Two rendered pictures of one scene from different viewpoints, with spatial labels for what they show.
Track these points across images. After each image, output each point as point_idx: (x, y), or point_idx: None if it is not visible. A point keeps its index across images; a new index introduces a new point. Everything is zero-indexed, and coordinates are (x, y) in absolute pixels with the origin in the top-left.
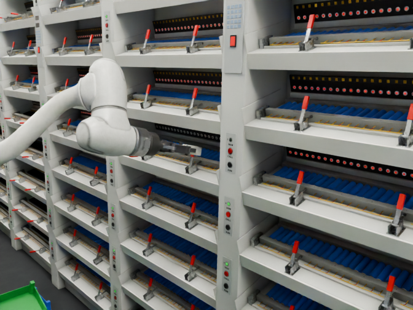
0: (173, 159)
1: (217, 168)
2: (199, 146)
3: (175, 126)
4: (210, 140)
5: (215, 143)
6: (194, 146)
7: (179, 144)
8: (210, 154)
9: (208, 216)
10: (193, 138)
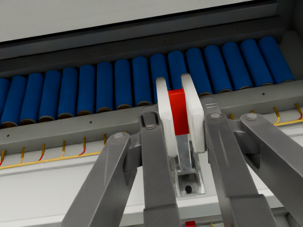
0: (40, 162)
1: (259, 113)
2: (74, 62)
3: (28, 37)
4: (104, 29)
5: (130, 30)
6: (186, 88)
7: (244, 159)
8: (161, 73)
9: (215, 216)
10: (24, 48)
